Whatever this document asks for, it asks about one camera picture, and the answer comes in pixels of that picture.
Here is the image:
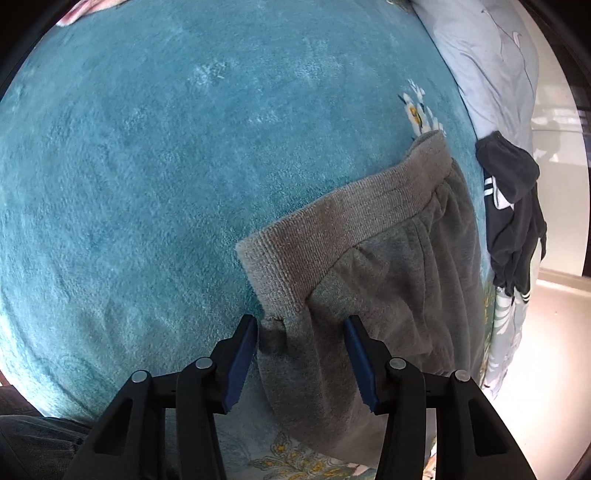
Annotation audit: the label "grey sweatpants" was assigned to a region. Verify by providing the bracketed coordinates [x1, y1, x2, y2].
[235, 130, 488, 467]

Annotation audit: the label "dark hoodie with white stripes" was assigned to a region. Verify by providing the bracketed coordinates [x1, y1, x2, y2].
[475, 130, 548, 296]

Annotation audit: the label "person's dark trouser leg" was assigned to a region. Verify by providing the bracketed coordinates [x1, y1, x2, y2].
[0, 413, 93, 480]

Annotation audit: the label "pink folded garment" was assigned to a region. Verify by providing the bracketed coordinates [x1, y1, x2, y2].
[58, 0, 127, 26]

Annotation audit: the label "teal floral plush blanket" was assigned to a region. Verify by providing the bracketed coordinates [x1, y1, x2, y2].
[0, 0, 490, 480]

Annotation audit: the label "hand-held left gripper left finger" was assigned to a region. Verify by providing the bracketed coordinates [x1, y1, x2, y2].
[62, 315, 258, 480]

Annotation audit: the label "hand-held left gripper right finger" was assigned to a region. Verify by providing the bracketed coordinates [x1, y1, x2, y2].
[344, 315, 539, 480]

